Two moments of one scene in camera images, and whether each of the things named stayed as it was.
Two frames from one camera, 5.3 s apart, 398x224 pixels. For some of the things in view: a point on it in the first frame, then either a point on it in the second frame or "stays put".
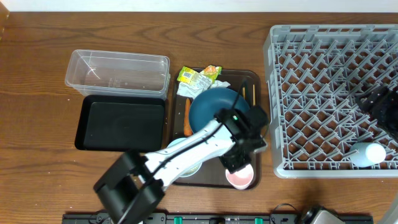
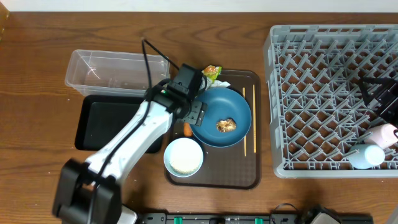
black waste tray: x=120 y=123 stays put
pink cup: x=242 y=178 -> x=382 y=135
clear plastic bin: x=119 y=74 stays put
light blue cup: x=364 y=154 stays put
